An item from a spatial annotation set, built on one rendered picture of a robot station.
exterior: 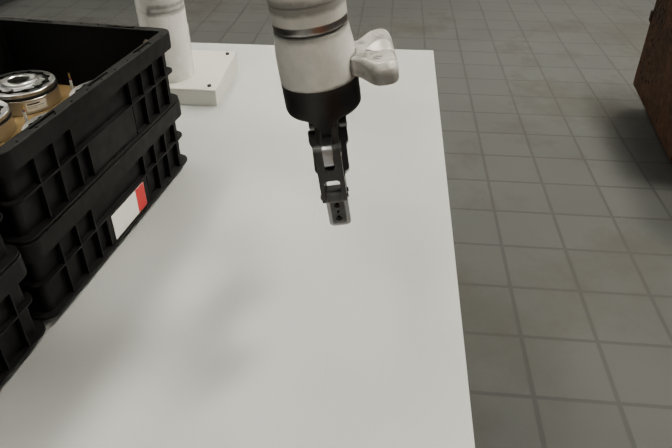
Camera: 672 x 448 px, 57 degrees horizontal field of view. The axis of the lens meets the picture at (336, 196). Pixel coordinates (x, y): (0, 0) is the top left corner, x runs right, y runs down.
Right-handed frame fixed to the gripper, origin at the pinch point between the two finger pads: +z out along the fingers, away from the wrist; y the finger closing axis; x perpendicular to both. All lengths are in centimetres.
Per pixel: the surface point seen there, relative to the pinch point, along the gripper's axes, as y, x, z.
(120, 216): -12.2, -30.6, 7.9
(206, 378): 12.5, -16.4, 13.0
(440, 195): -22.4, 14.1, 18.9
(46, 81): -32, -43, -5
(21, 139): 0.0, -30.9, -11.7
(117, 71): -18.5, -26.4, -10.0
